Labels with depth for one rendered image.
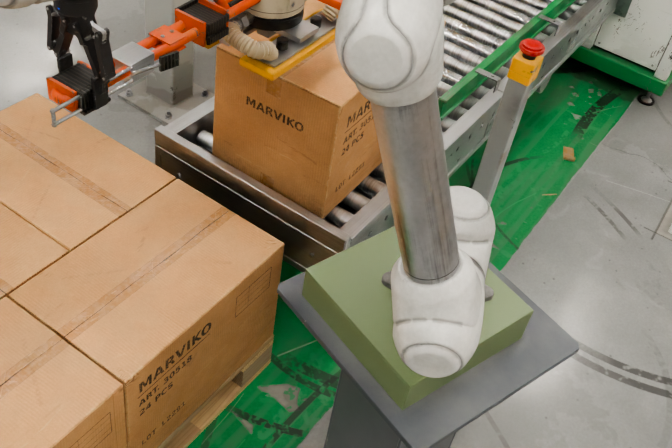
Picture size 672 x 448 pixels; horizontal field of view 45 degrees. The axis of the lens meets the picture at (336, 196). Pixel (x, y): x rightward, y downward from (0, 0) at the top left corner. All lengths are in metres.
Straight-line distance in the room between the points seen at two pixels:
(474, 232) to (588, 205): 2.01
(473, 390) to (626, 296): 1.55
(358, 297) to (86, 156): 1.07
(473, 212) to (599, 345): 1.51
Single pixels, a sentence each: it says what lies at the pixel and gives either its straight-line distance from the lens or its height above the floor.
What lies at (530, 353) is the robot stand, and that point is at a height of 0.75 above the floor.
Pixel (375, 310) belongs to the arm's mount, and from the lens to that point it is 1.72.
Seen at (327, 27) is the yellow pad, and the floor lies 1.10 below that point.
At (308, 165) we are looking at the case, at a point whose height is 0.72.
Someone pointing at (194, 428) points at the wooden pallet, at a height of 0.02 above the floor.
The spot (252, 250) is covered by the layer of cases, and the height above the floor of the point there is 0.54.
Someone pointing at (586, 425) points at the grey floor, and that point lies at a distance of 2.78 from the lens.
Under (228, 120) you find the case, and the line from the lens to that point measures 2.33.
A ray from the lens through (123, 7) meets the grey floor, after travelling 4.31.
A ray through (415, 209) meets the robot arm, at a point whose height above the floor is 1.28.
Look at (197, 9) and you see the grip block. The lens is 1.85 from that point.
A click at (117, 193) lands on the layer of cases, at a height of 0.54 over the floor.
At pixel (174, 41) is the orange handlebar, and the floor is 1.21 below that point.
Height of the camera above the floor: 2.13
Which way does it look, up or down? 41 degrees down
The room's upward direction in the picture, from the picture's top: 10 degrees clockwise
